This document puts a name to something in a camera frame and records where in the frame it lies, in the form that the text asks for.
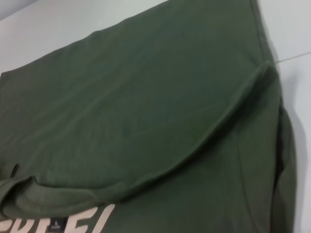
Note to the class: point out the dark green shirt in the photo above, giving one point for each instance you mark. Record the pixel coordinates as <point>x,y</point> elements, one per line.
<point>145,109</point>

